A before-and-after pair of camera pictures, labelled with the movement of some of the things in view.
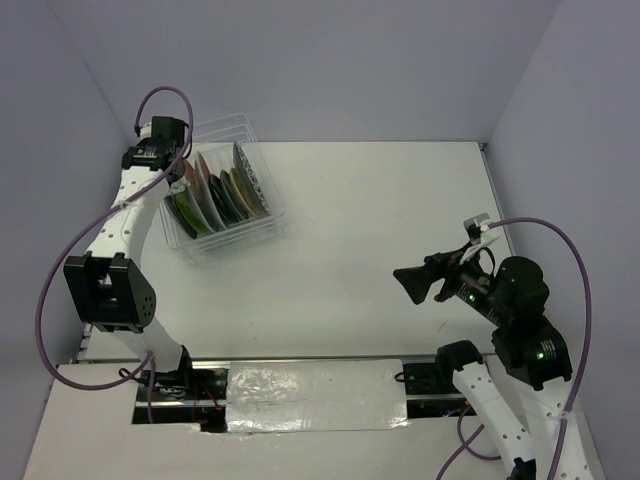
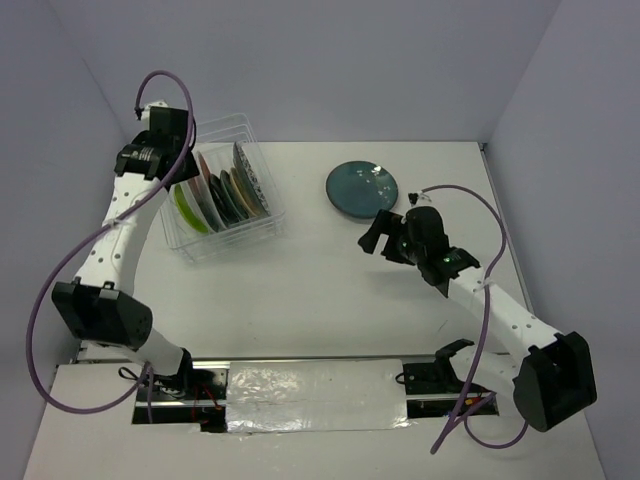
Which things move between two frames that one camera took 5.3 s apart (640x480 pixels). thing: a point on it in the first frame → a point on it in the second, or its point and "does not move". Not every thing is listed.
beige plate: [245, 194] does not move
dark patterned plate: [244, 169] does not move
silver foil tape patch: [295, 395] does not move
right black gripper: [415, 279] → [387, 223]
